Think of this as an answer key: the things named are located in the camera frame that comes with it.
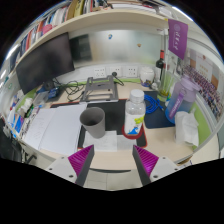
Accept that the purple hanging banner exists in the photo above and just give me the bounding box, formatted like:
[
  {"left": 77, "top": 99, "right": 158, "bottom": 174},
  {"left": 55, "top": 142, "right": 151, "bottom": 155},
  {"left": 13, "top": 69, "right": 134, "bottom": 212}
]
[{"left": 167, "top": 18, "right": 189, "bottom": 61}]

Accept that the dark blue mouse pad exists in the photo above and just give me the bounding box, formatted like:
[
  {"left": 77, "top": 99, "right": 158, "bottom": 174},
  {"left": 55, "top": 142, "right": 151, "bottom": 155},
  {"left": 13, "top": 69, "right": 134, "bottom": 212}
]
[{"left": 143, "top": 90, "right": 176, "bottom": 130}]

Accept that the white shelf unit with books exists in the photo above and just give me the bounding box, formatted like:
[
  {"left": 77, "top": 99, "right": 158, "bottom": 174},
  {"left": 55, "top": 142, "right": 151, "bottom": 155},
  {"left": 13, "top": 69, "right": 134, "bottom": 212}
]
[{"left": 8, "top": 0, "right": 174, "bottom": 73}]

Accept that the flat round red coaster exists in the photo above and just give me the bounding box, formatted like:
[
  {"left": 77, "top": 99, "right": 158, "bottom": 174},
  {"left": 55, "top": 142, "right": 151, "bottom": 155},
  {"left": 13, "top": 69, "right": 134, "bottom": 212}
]
[{"left": 121, "top": 123, "right": 145, "bottom": 140}]

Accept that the pile of white tissues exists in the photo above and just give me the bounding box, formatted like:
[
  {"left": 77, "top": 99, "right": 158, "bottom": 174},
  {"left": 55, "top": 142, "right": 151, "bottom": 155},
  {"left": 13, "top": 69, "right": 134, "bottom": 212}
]
[{"left": 19, "top": 98, "right": 34, "bottom": 118}]

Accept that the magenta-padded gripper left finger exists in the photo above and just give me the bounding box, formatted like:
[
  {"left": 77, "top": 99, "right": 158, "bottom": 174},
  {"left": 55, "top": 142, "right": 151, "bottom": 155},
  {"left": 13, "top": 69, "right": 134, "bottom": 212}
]
[{"left": 44, "top": 144, "right": 96, "bottom": 187}]

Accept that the clear plastic bottle white cap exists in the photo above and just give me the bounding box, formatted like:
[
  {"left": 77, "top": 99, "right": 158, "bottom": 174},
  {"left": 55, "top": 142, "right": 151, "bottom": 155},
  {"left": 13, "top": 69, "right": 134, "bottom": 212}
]
[{"left": 123, "top": 88, "right": 147, "bottom": 136}]

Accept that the group photo poster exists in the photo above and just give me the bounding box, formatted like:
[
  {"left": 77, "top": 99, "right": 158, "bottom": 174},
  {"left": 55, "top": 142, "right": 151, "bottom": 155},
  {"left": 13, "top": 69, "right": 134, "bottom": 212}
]
[{"left": 181, "top": 49, "right": 224, "bottom": 121}]

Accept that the grey mug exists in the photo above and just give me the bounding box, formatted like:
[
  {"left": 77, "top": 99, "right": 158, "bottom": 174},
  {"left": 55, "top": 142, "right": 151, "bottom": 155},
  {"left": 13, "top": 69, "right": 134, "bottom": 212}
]
[{"left": 79, "top": 106, "right": 107, "bottom": 140}]

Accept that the white ceramic jar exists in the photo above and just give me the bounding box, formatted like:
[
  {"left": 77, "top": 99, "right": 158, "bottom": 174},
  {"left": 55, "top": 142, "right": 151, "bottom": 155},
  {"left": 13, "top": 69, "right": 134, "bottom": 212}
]
[{"left": 139, "top": 66, "right": 156, "bottom": 84}]

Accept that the clear plastic box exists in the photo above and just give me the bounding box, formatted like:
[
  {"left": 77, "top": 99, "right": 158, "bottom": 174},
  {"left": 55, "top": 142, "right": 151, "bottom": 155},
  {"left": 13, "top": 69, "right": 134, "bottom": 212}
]
[{"left": 33, "top": 91, "right": 49, "bottom": 108}]

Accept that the translucent purple water jug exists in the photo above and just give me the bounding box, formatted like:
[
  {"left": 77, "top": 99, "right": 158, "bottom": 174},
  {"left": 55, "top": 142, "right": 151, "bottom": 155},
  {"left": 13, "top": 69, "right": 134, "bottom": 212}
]
[{"left": 164, "top": 73, "right": 201, "bottom": 125}]

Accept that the blue and white tissue box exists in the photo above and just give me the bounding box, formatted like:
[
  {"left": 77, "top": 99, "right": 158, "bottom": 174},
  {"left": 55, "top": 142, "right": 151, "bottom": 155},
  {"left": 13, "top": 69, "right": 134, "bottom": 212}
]
[{"left": 6, "top": 108, "right": 26, "bottom": 134}]

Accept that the grey metal laptop stand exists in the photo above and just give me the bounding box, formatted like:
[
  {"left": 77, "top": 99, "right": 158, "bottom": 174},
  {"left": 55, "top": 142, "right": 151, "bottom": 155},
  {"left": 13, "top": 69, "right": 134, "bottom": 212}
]
[{"left": 79, "top": 74, "right": 120, "bottom": 103}]

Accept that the small white paper napkin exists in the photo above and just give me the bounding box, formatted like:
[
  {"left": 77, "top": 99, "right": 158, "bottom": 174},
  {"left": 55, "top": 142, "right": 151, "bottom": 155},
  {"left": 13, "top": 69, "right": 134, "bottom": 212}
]
[{"left": 116, "top": 133, "right": 138, "bottom": 152}]

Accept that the small blue device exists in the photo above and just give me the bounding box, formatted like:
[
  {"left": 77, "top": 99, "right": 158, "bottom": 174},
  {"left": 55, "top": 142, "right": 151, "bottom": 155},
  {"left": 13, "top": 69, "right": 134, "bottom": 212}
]
[{"left": 47, "top": 87, "right": 62, "bottom": 100}]

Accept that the white wall socket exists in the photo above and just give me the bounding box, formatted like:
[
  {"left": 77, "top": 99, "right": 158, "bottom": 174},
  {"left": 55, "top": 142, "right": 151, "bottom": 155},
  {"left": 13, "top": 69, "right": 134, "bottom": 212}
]
[
  {"left": 125, "top": 65, "right": 139, "bottom": 78},
  {"left": 92, "top": 66, "right": 107, "bottom": 79},
  {"left": 109, "top": 65, "right": 123, "bottom": 78}
]

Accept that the large white paper napkin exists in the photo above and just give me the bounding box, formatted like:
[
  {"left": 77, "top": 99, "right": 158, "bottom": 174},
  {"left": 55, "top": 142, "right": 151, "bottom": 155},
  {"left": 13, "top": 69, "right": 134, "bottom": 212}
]
[{"left": 82, "top": 130, "right": 118, "bottom": 153}]

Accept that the dark wine bottle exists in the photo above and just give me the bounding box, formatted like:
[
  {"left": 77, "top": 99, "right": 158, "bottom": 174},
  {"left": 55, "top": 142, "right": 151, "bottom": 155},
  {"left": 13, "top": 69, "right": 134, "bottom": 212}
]
[{"left": 155, "top": 49, "right": 166, "bottom": 79}]

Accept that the black plug with cable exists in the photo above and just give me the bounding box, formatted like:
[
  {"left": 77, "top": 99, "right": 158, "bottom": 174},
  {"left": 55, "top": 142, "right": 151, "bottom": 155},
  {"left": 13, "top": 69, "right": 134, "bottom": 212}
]
[{"left": 111, "top": 70, "right": 125, "bottom": 86}]

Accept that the black monitor cable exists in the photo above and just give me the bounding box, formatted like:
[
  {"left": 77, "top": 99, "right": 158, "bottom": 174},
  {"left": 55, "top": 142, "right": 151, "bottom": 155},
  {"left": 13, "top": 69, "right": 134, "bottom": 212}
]
[{"left": 53, "top": 78, "right": 88, "bottom": 102}]

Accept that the black desk mat red edge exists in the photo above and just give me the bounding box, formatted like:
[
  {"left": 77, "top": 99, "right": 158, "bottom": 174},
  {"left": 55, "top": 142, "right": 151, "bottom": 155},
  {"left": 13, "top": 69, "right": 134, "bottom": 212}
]
[{"left": 49, "top": 98, "right": 148, "bottom": 150}]

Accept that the white paper with writing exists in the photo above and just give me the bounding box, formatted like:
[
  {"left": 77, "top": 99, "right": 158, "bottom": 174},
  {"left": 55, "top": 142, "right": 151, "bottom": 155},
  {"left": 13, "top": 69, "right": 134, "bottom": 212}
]
[{"left": 22, "top": 108, "right": 56, "bottom": 151}]

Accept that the black computer monitor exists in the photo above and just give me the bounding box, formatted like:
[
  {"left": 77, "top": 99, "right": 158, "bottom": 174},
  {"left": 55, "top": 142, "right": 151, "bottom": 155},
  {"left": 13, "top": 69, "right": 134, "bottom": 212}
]
[{"left": 15, "top": 32, "right": 76, "bottom": 96}]

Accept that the crumpled white tissue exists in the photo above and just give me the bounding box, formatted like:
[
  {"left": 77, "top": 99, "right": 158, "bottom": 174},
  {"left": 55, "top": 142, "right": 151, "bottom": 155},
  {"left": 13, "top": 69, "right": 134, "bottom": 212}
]
[{"left": 174, "top": 110, "right": 200, "bottom": 148}]

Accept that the coiled blue cable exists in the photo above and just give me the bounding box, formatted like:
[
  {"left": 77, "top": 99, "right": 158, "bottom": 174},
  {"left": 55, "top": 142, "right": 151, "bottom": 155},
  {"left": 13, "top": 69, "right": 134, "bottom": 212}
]
[{"left": 143, "top": 93, "right": 165, "bottom": 115}]

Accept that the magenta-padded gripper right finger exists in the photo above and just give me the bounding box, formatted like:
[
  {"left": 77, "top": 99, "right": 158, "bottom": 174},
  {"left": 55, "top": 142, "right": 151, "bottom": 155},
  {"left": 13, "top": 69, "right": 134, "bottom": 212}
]
[{"left": 131, "top": 144, "right": 181, "bottom": 187}]

